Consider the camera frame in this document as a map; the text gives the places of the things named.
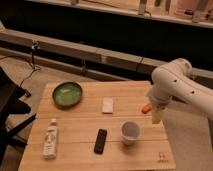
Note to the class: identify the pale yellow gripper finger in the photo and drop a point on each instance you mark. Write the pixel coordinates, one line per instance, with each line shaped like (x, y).
(157, 115)

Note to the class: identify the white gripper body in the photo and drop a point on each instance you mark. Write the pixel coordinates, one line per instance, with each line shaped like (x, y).
(158, 97)

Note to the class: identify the white sponge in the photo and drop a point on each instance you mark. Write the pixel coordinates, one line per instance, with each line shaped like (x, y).
(107, 105)

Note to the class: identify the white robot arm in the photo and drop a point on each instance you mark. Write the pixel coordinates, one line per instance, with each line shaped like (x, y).
(172, 80)

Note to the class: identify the green ceramic bowl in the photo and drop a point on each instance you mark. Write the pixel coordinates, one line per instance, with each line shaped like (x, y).
(67, 94)

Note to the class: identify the orange carrot toy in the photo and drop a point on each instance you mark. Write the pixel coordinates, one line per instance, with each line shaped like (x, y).
(147, 108)

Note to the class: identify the black remote control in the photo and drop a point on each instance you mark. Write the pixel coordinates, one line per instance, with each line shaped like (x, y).
(100, 141)

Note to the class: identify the wooden table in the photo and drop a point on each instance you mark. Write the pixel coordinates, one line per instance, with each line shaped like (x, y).
(78, 128)

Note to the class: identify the white lotion bottle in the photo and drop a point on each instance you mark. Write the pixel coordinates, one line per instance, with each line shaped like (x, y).
(50, 140)

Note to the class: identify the black chair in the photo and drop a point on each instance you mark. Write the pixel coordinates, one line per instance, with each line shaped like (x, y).
(10, 103)

